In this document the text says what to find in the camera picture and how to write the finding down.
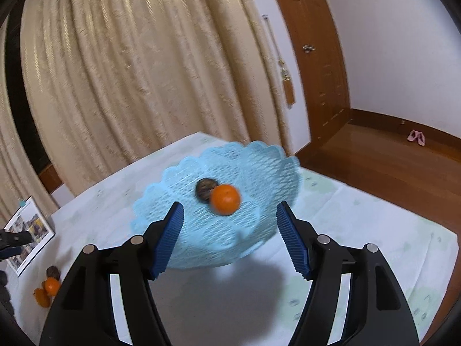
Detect dark brown round fruit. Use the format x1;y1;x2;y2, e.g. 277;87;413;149
195;178;219;203

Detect curtain tassel tieback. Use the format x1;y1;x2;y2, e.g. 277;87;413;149
262;14;295;108

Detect beige curtain left panel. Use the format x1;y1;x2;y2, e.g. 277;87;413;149
0;23;58;227

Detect brown wooden door frame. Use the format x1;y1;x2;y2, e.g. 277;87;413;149
277;0;350;145

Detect dark avocado fruit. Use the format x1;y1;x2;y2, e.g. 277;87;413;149
46;266;61;281

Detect white green patterned bedsheet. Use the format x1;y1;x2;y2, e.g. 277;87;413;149
6;133;459;345

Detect orange mandarin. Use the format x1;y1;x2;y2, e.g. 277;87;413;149
43;277;61;297
33;288;51;309
209;184;241;216

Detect beige curtain panel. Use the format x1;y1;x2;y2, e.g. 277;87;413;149
20;0;293;195
0;23;58;227

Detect pink slippers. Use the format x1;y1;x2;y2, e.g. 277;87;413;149
407;130;426;147

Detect beige curtain right panel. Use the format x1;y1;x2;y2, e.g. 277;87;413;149
20;0;293;195

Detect photo collage calendar board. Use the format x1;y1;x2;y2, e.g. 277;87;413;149
1;197;55;276

